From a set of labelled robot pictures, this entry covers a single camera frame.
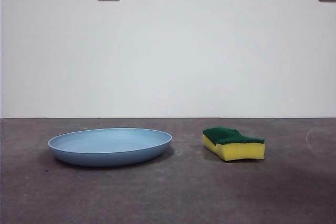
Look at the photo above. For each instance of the yellow sponge with green scourer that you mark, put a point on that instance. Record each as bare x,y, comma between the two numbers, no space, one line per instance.
239,151

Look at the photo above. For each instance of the light blue round plate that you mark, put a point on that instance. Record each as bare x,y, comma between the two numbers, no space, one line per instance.
110,153

